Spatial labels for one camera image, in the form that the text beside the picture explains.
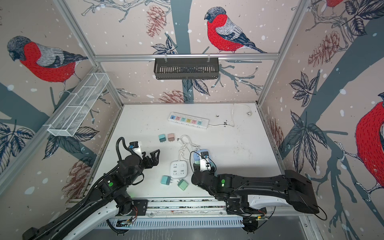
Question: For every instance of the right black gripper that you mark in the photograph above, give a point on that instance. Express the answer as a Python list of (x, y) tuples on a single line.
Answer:
[(194, 173)]

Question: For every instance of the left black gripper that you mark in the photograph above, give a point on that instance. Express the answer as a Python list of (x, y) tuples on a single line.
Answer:
[(150, 164)]

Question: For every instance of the light green charger plug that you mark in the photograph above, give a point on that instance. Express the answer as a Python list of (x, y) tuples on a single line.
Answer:
[(182, 184)]

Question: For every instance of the white square socket cube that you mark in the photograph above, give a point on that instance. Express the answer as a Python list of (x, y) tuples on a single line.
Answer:
[(178, 169)]

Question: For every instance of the blue square socket cube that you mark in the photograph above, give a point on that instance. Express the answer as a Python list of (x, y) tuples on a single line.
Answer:
[(197, 156)]

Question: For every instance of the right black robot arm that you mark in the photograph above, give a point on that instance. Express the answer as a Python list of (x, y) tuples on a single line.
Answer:
[(245, 196)]

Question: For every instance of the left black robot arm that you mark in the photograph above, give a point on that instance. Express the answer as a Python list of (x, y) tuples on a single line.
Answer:
[(111, 187)]

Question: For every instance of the pink charger plug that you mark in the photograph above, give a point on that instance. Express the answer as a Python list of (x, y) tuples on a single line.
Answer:
[(171, 137)]

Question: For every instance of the teal charger front left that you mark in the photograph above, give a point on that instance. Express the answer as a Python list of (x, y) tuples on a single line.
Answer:
[(166, 180)]

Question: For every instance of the teal charger near pink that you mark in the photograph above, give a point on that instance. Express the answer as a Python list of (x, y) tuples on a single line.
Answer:
[(162, 138)]

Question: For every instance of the long white power strip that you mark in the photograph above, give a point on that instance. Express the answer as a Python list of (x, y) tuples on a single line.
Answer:
[(187, 120)]

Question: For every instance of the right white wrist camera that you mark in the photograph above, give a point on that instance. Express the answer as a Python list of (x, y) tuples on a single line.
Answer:
[(204, 161)]

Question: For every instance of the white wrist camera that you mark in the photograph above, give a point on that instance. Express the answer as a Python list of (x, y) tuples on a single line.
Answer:
[(136, 148), (204, 161)]

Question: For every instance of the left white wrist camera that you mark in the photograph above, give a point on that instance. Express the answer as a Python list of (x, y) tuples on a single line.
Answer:
[(136, 148)]

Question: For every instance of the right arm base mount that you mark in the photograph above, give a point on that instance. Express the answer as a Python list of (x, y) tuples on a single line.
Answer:
[(239, 207)]

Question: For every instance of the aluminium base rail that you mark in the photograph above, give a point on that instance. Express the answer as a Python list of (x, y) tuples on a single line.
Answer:
[(181, 207)]

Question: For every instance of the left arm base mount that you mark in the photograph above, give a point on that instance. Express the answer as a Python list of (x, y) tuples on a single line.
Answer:
[(135, 207)]

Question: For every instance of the white wire mesh basket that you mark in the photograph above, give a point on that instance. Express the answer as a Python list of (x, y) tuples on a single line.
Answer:
[(81, 102)]

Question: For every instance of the black wall basket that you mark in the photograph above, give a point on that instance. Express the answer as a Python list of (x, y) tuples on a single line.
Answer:
[(186, 68)]

